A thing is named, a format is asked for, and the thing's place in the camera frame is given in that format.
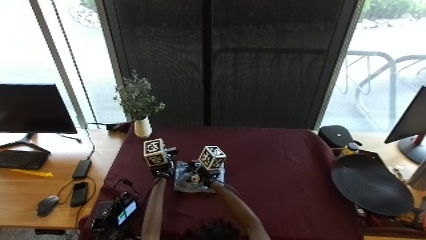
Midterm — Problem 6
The person's right hand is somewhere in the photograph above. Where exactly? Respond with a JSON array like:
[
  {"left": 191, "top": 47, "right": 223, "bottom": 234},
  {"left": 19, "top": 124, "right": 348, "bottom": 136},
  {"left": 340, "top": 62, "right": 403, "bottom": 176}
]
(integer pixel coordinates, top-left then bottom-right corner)
[{"left": 188, "top": 161, "right": 224, "bottom": 188}]

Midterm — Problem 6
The person's left hand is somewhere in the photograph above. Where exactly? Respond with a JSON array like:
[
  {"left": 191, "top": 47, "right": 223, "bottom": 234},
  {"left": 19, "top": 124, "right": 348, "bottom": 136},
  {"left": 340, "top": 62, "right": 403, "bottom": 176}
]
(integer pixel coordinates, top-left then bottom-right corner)
[{"left": 150, "top": 147, "right": 180, "bottom": 179}]

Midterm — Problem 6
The grey patterned cloth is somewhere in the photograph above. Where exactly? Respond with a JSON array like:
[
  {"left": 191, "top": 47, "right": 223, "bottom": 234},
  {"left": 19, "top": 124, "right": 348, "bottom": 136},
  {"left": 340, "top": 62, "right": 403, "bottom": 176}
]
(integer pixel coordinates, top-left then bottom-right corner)
[{"left": 172, "top": 160, "right": 227, "bottom": 194}]

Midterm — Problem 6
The white marker cube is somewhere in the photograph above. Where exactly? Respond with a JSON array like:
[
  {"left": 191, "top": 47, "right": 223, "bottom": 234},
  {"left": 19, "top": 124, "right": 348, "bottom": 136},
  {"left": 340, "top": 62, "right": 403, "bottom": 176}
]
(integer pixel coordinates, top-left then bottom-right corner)
[
  {"left": 198, "top": 145, "right": 228, "bottom": 171},
  {"left": 142, "top": 137, "right": 171, "bottom": 168}
]

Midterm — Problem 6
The white vase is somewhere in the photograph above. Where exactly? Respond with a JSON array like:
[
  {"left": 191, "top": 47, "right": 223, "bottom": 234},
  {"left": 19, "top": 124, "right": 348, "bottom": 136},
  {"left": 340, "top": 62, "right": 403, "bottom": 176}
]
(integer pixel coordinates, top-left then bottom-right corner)
[{"left": 134, "top": 115, "right": 154, "bottom": 139}]

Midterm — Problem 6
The dark red tablecloth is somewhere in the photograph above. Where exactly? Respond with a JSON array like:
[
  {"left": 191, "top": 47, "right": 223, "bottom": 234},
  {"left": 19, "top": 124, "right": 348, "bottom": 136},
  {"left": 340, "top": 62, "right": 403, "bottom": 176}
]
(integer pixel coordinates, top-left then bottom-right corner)
[{"left": 79, "top": 125, "right": 365, "bottom": 240}]

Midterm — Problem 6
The small white flowers bunch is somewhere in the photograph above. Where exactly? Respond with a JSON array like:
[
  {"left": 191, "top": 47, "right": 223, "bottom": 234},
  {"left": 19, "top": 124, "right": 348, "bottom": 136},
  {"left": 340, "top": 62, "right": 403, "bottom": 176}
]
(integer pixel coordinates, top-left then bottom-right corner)
[{"left": 112, "top": 69, "right": 167, "bottom": 121}]

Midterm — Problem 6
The black power bank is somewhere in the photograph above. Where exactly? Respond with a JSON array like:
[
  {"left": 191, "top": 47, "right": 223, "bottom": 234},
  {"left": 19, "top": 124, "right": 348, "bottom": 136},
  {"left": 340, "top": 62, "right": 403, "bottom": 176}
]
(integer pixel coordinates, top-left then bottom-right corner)
[{"left": 71, "top": 158, "right": 94, "bottom": 180}]

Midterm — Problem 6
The black device with lit screen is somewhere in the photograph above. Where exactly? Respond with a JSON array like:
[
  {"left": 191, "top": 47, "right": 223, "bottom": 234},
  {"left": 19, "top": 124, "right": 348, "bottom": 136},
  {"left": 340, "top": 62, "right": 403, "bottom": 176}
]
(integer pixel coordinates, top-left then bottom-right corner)
[{"left": 91, "top": 191, "right": 140, "bottom": 234}]

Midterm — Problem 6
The black smartphone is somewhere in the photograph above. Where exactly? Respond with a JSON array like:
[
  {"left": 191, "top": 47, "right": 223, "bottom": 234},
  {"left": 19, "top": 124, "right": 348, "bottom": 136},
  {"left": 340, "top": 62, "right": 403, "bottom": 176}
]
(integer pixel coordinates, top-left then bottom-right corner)
[{"left": 70, "top": 181, "right": 90, "bottom": 208}]

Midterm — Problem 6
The dark mesh window blind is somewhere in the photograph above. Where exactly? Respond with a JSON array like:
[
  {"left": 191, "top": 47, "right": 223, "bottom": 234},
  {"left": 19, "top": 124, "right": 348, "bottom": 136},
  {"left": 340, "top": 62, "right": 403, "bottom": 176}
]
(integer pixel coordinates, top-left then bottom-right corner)
[{"left": 95, "top": 0, "right": 367, "bottom": 130}]

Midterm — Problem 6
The grey computer mouse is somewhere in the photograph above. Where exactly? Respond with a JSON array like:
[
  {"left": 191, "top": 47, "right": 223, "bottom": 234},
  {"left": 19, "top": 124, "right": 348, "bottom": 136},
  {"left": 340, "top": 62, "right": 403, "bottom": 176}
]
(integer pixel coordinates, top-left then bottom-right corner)
[{"left": 35, "top": 194, "right": 62, "bottom": 218}]

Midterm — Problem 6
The yellow flat tool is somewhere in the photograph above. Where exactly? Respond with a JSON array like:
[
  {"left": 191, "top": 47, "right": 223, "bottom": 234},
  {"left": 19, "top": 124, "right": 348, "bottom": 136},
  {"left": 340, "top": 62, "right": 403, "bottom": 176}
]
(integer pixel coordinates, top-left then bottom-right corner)
[{"left": 10, "top": 168, "right": 55, "bottom": 178}]

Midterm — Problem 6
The black keyboard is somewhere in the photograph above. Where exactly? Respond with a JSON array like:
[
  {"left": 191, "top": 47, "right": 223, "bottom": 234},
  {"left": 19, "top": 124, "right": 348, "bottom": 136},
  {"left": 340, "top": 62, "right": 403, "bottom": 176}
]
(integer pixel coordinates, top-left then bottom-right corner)
[{"left": 0, "top": 149, "right": 51, "bottom": 171}]

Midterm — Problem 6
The black computer monitor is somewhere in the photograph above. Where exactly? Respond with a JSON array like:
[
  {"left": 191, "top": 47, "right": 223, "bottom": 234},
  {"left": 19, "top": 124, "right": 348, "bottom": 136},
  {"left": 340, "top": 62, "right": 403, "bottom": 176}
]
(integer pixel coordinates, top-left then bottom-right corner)
[{"left": 0, "top": 83, "right": 79, "bottom": 150}]

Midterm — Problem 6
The yellow bottle black cap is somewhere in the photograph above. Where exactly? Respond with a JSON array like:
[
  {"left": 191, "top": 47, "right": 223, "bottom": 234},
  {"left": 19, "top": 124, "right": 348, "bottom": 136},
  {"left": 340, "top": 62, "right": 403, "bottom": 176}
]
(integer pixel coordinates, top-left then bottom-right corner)
[{"left": 340, "top": 142, "right": 361, "bottom": 158}]

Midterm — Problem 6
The metal bicycle rack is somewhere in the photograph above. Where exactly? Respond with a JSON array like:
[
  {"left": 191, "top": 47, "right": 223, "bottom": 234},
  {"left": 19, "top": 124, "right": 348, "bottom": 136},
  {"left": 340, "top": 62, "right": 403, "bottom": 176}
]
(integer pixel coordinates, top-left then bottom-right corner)
[{"left": 336, "top": 49, "right": 426, "bottom": 124}]

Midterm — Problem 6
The dark monitor with red stand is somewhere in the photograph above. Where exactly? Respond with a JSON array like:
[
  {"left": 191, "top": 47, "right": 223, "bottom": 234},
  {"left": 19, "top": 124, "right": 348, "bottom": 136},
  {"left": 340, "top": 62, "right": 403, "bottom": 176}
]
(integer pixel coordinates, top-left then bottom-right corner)
[{"left": 384, "top": 85, "right": 426, "bottom": 165}]

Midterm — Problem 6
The black cable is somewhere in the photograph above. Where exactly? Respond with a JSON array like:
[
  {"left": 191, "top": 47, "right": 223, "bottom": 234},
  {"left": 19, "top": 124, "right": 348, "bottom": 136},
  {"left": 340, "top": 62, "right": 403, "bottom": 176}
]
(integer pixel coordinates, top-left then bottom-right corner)
[{"left": 56, "top": 123, "right": 122, "bottom": 161}]

